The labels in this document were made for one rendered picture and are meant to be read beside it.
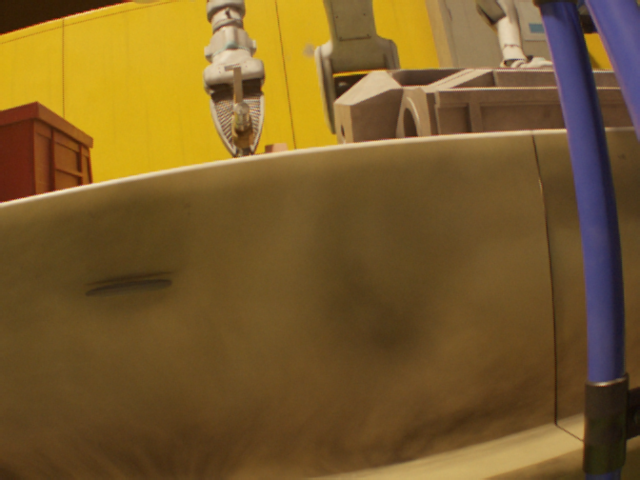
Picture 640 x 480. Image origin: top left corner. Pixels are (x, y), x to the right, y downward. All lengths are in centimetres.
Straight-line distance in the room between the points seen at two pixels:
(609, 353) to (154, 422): 32
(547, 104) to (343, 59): 98
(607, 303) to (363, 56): 163
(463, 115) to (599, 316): 67
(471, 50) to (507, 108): 228
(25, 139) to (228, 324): 21
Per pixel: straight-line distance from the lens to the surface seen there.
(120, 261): 57
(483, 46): 342
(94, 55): 350
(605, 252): 46
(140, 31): 349
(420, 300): 58
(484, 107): 110
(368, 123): 129
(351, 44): 202
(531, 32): 353
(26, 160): 60
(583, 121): 46
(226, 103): 131
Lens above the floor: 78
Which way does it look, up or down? 3 degrees down
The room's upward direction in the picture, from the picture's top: 8 degrees counter-clockwise
